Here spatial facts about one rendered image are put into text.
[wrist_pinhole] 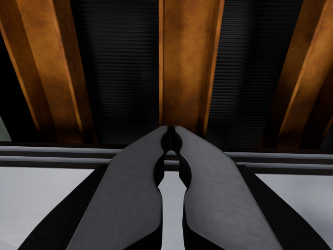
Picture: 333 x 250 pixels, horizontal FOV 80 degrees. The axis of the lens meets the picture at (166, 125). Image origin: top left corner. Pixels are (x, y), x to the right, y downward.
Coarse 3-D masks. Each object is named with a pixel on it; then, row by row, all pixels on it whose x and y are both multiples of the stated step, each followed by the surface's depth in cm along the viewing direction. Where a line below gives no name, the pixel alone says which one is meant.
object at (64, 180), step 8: (48, 168) 22; (56, 168) 22; (64, 168) 22; (72, 168) 22; (80, 168) 22; (48, 176) 23; (56, 176) 23; (64, 176) 23; (72, 176) 23; (80, 176) 23; (56, 184) 24; (64, 184) 24; (72, 184) 24; (56, 192) 25; (64, 192) 24
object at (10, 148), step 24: (0, 144) 24; (24, 144) 24; (48, 144) 24; (72, 144) 24; (96, 144) 24; (120, 144) 24; (168, 168) 23; (264, 168) 23; (288, 168) 23; (312, 168) 23
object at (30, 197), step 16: (0, 176) 23; (16, 176) 23; (32, 176) 23; (0, 192) 25; (16, 192) 25; (32, 192) 25; (48, 192) 25; (0, 208) 26; (16, 208) 26; (32, 208) 26; (48, 208) 26; (16, 224) 28; (32, 224) 28
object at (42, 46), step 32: (0, 0) 26; (32, 0) 28; (64, 0) 27; (32, 32) 30; (64, 32) 27; (32, 64) 32; (64, 64) 28; (32, 96) 32; (64, 96) 36; (64, 128) 39
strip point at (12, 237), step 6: (0, 210) 27; (0, 216) 27; (0, 222) 28; (6, 222) 28; (0, 228) 29; (6, 228) 29; (12, 228) 29; (0, 234) 29; (6, 234) 29; (12, 234) 29; (0, 240) 30; (6, 240) 30; (12, 240) 30; (18, 240) 30; (18, 246) 31
